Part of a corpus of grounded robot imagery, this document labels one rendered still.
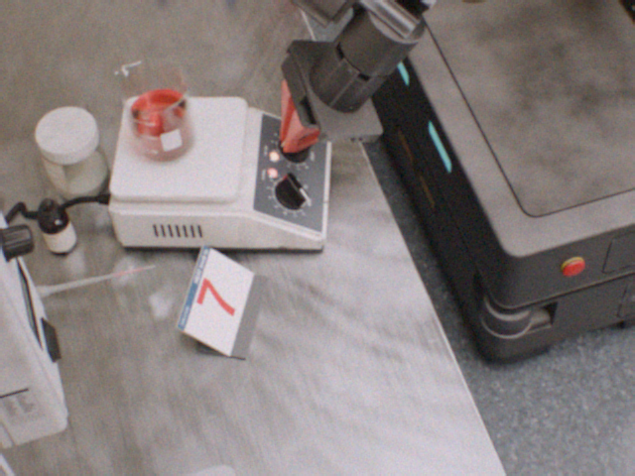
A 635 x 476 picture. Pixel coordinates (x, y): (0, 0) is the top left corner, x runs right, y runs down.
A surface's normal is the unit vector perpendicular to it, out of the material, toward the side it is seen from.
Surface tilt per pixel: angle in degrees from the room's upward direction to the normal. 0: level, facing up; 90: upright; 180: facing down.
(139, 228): 90
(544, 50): 0
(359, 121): 30
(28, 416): 90
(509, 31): 0
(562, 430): 0
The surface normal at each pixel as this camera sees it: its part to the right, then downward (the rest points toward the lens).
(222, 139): -0.04, -0.56
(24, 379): 0.30, 0.78
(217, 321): 0.59, -0.33
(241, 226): -0.05, 0.83
